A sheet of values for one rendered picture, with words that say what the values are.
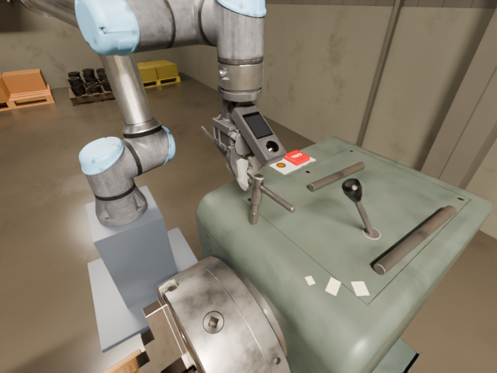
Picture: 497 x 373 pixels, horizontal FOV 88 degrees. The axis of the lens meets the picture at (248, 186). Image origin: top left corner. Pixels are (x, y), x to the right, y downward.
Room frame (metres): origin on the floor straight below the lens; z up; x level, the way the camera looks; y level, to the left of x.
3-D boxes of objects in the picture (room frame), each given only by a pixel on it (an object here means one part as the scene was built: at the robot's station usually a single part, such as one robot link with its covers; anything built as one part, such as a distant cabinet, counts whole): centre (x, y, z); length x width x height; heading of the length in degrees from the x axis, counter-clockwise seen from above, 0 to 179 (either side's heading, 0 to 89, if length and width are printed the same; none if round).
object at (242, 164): (0.46, 0.03, 1.36); 0.06 x 0.03 x 0.09; 37
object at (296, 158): (0.69, -0.15, 1.26); 0.06 x 0.06 x 0.02; 37
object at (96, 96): (5.70, 3.31, 0.24); 1.36 x 0.96 x 0.49; 33
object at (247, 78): (0.46, 0.01, 1.55); 0.08 x 0.08 x 0.05
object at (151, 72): (6.62, 2.34, 0.20); 1.17 x 0.85 x 0.41; 123
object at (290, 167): (0.68, -0.13, 1.23); 0.13 x 0.08 x 0.06; 127
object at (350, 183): (0.36, -0.18, 1.38); 0.04 x 0.03 x 0.05; 127
